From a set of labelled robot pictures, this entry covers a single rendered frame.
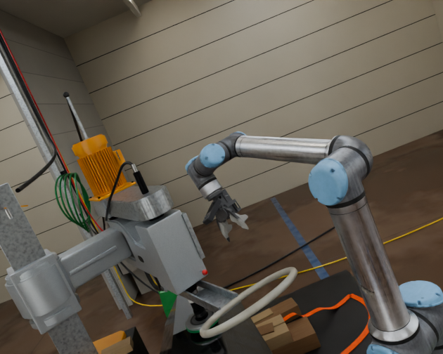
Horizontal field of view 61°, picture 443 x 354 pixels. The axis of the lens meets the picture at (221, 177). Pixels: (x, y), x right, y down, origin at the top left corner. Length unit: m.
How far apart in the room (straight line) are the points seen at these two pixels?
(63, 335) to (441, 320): 2.08
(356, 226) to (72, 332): 2.03
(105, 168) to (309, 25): 5.31
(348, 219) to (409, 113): 6.72
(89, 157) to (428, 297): 2.06
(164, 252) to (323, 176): 1.22
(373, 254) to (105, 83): 6.36
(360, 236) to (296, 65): 6.07
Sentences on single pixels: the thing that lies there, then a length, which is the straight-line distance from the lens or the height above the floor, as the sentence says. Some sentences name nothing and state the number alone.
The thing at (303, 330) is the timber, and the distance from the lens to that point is 3.23.
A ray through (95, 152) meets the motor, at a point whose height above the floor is 2.02.
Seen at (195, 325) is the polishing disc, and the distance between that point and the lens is 2.32.
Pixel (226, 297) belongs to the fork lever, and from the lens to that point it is 2.01.
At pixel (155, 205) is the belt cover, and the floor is 1.65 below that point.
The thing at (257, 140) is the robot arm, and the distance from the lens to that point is 1.42.
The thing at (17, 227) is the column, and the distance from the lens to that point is 2.53.
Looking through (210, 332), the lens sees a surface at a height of 1.23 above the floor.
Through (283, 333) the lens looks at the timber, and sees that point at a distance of 3.11.
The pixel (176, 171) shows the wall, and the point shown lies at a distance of 6.99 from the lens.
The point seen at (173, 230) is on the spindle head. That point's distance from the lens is 2.07.
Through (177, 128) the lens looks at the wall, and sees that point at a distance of 6.89.
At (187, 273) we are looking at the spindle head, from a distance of 2.14.
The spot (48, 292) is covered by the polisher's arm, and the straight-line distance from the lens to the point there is 2.53.
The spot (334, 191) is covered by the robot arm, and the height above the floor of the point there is 1.69.
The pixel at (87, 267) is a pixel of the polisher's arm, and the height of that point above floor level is 1.36.
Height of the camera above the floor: 2.03
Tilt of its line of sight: 11 degrees down
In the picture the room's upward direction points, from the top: 22 degrees counter-clockwise
